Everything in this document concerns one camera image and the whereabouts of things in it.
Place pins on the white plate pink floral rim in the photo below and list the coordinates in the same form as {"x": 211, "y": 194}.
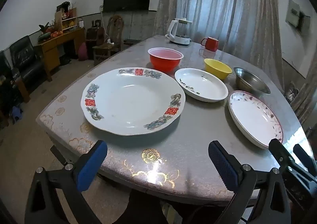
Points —
{"x": 252, "y": 117}

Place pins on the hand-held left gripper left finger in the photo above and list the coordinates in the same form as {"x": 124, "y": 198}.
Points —
{"x": 90, "y": 167}

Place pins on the white oval plate green print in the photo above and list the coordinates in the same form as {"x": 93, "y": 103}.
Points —
{"x": 205, "y": 88}

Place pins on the dark wooden cabinet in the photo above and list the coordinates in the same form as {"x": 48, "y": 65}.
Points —
{"x": 92, "y": 32}

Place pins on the beige side curtain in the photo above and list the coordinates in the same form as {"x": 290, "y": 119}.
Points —
{"x": 303, "y": 95}

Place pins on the yellow bowl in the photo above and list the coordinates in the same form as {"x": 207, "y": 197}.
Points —
{"x": 218, "y": 69}

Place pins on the black leather armchair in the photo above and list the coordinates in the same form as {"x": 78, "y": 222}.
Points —
{"x": 26, "y": 60}

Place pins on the wooden chair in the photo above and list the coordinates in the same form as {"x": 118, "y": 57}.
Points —
{"x": 115, "y": 31}

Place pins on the large white plate red print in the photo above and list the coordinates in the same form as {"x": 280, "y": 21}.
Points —
{"x": 131, "y": 100}

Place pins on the red plastic bowl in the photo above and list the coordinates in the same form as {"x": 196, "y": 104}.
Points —
{"x": 164, "y": 62}

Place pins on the red mug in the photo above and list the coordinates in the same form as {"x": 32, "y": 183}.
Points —
{"x": 210, "y": 44}

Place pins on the gold floral table cover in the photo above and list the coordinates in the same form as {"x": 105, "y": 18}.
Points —
{"x": 153, "y": 144}

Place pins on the blue plastic stool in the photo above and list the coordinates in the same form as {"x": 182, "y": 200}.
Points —
{"x": 16, "y": 115}

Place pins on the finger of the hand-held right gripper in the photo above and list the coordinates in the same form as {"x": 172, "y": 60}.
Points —
{"x": 279, "y": 151}
{"x": 304, "y": 157}

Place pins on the pink bag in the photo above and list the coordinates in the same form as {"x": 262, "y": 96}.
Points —
{"x": 83, "y": 52}

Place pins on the stainless steel bowl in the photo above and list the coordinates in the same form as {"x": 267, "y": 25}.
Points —
{"x": 250, "y": 81}

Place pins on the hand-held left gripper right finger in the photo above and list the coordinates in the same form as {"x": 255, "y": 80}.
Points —
{"x": 223, "y": 167}

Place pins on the wooden desk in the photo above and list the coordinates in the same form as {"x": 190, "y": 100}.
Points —
{"x": 52, "y": 48}

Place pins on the grey wall panel box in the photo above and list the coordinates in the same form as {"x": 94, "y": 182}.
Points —
{"x": 293, "y": 15}

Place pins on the beige sheer curtain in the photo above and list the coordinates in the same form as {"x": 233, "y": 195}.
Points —
{"x": 218, "y": 1}

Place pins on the wooden desktop shelf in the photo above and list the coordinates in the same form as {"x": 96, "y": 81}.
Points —
{"x": 66, "y": 22}

